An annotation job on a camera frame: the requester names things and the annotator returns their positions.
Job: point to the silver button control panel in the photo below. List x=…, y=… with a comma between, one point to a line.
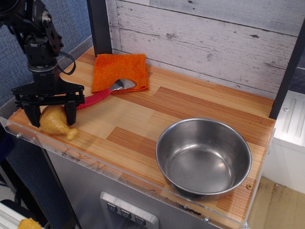
x=113, y=204

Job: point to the stainless steel bowl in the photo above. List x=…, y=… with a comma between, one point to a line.
x=203, y=159

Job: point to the black right frame post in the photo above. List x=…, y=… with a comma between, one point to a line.
x=289, y=73

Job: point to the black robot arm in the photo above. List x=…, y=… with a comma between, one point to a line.
x=30, y=22

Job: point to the black vertical frame post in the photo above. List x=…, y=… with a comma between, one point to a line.
x=100, y=29

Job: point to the white plastic cabinet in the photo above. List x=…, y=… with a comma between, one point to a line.
x=285, y=159

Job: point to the yellow toy chicken drumstick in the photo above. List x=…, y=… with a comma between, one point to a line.
x=53, y=121

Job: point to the clear acrylic table guard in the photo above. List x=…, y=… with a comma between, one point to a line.
x=115, y=152

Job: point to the orange folded cloth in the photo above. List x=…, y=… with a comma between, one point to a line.
x=109, y=68

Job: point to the yellow object bottom left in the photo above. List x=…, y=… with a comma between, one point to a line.
x=29, y=224

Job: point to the red handled metal spoon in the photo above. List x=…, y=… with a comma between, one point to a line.
x=95, y=98

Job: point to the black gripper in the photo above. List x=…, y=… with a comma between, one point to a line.
x=48, y=88

